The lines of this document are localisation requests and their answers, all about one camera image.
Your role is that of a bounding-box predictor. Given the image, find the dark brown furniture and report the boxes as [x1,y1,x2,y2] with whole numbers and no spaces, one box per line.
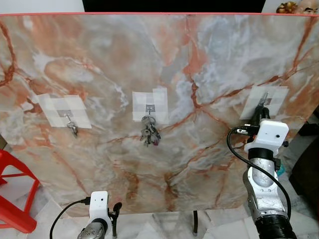
[291,122,319,212]

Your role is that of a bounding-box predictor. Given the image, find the silver key bunch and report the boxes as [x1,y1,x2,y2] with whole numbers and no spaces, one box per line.
[140,116,161,147]

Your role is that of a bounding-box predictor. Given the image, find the red plastic stool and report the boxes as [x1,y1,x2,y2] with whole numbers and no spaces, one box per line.
[0,149,40,234]

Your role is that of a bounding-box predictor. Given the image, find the golden brown figurine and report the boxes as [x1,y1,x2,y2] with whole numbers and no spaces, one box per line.
[276,1,299,14]

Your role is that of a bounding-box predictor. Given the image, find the bald head figurine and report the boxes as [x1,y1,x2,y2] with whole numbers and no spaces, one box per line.
[298,0,319,14]

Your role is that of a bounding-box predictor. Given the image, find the black flat panel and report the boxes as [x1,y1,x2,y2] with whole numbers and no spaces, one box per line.
[82,0,266,13]

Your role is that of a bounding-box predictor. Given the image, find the orange marble pattern board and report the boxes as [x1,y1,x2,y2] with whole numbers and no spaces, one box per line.
[0,12,319,217]

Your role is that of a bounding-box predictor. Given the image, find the silver metal wall hook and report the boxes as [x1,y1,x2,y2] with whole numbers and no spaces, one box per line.
[260,92,273,106]
[58,110,79,137]
[145,104,156,119]

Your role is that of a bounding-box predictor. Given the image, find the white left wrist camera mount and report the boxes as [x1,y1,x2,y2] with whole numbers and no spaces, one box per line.
[89,191,110,225]

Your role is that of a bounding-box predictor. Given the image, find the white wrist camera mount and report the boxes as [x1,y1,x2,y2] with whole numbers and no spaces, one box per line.
[89,191,110,225]
[244,119,290,152]

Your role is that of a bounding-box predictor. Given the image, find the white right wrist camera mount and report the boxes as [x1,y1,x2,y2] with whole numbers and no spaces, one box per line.
[244,119,290,152]

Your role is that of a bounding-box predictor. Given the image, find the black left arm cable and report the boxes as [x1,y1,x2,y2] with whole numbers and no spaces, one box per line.
[50,198,93,239]

